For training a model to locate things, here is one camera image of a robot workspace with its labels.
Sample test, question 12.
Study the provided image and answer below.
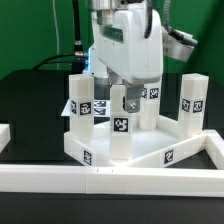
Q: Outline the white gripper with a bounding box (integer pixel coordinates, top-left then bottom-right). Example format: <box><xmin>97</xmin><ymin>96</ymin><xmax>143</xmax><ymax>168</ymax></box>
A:
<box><xmin>91</xmin><ymin>2</ymin><xmax>163</xmax><ymax>113</ymax></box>

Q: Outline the thin white cable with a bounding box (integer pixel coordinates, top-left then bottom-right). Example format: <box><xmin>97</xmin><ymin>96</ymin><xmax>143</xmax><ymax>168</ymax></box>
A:
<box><xmin>52</xmin><ymin>0</ymin><xmax>61</xmax><ymax>71</ymax></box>

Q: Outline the black thick cable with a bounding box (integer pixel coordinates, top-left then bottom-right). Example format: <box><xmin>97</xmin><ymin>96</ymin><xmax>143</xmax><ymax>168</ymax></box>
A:
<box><xmin>31</xmin><ymin>53</ymin><xmax>88</xmax><ymax>71</ymax></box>

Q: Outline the white right fence bar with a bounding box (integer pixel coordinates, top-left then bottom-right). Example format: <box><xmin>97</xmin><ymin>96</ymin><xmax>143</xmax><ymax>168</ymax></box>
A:
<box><xmin>205</xmin><ymin>130</ymin><xmax>224</xmax><ymax>170</ymax></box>

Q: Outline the white left fence bar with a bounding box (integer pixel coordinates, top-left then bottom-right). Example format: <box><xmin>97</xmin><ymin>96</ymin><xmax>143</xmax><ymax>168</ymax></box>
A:
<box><xmin>0</xmin><ymin>124</ymin><xmax>10</xmax><ymax>153</ymax></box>

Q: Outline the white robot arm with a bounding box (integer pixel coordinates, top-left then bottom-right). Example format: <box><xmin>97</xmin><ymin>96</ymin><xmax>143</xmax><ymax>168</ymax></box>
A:
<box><xmin>88</xmin><ymin>0</ymin><xmax>197</xmax><ymax>113</ymax></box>

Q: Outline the white front fence bar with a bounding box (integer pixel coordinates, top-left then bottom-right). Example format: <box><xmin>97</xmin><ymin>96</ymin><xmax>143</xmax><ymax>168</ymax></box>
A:
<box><xmin>0</xmin><ymin>164</ymin><xmax>224</xmax><ymax>197</ymax></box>

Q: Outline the white marker sheet with tags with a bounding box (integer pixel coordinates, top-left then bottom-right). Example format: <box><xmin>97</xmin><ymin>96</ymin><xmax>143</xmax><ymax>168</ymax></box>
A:
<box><xmin>61</xmin><ymin>100</ymin><xmax>110</xmax><ymax>117</ymax></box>

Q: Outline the black cable post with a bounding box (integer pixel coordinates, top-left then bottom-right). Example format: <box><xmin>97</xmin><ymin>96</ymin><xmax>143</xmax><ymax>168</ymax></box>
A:
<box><xmin>72</xmin><ymin>0</ymin><xmax>83</xmax><ymax>74</ymax></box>

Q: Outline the white fence bar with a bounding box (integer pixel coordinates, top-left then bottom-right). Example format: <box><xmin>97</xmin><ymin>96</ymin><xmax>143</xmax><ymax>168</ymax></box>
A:
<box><xmin>0</xmin><ymin>164</ymin><xmax>224</xmax><ymax>197</ymax></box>
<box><xmin>205</xmin><ymin>130</ymin><xmax>224</xmax><ymax>170</ymax></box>
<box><xmin>0</xmin><ymin>124</ymin><xmax>10</xmax><ymax>153</ymax></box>

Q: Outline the white desk top tray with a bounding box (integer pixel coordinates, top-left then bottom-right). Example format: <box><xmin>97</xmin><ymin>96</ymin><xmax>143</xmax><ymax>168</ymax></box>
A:
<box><xmin>64</xmin><ymin>116</ymin><xmax>206</xmax><ymax>168</ymax></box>

